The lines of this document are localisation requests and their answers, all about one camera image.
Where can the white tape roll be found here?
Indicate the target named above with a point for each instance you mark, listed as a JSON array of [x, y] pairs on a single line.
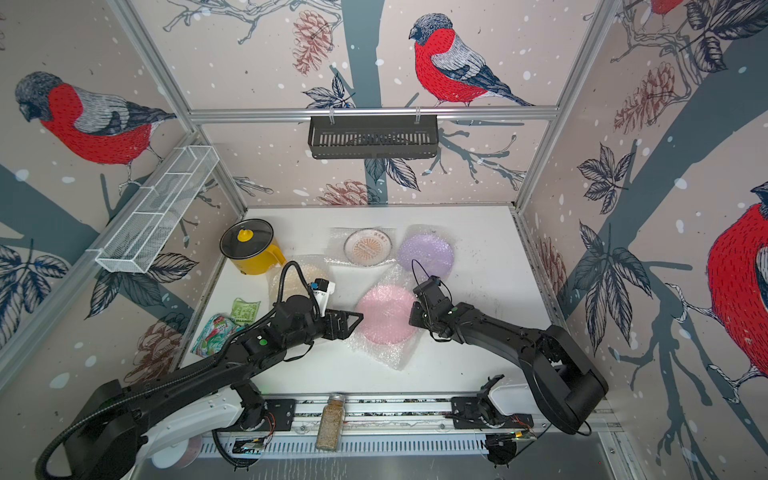
[[180, 455]]

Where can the spice jar with granules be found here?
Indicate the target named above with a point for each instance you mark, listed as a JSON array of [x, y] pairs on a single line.
[[331, 424]]

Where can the clear bubble wrap sheet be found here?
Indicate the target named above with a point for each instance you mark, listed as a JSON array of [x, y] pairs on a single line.
[[397, 356]]

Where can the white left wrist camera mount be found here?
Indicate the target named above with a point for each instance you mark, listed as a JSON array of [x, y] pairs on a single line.
[[322, 291]]

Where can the black hanging wire basket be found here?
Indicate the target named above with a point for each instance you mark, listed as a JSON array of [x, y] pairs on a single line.
[[374, 137]]

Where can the patterned plate in bubble wrap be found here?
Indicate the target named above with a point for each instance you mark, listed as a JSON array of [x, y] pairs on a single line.
[[361, 247]]

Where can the white wire mesh shelf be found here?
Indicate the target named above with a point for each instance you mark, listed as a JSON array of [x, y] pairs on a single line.
[[139, 239]]

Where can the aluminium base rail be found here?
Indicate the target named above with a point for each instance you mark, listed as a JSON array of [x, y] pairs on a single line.
[[380, 425]]

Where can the yellow pot with black lid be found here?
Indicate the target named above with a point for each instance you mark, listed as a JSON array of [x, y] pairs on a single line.
[[252, 247]]

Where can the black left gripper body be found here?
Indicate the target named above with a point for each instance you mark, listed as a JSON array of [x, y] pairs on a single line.
[[315, 329]]

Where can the pink dinner plate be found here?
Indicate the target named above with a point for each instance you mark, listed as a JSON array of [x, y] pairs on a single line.
[[386, 310]]

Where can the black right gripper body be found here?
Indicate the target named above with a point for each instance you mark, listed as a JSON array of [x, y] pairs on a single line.
[[420, 316]]

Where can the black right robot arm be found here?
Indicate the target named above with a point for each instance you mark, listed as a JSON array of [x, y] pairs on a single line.
[[565, 384]]

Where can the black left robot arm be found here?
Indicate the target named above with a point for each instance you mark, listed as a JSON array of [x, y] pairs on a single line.
[[119, 425]]

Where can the purple plate in bubble wrap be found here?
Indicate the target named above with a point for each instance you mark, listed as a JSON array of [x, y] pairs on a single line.
[[432, 246]]

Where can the green snack packet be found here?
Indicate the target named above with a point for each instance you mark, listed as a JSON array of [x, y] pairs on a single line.
[[214, 335]]

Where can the small green sachet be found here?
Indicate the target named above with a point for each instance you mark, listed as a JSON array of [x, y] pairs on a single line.
[[244, 313]]

